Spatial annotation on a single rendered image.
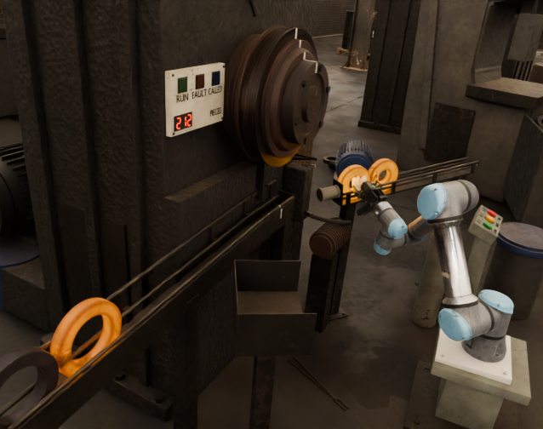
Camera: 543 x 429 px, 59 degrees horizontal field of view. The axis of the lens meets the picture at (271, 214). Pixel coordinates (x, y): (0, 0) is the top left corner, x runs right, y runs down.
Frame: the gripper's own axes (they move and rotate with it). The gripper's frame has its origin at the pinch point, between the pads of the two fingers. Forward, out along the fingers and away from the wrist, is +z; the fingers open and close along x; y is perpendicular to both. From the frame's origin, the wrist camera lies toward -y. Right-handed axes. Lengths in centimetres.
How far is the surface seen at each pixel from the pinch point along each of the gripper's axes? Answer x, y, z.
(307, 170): 26.2, 8.4, 0.4
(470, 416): -7, -35, -97
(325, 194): 15.8, -2.9, -3.2
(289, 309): 63, 8, -61
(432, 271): -34, -30, -36
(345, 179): 6.1, 2.2, -0.6
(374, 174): -9.8, 2.6, -0.5
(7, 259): 143, -61, 41
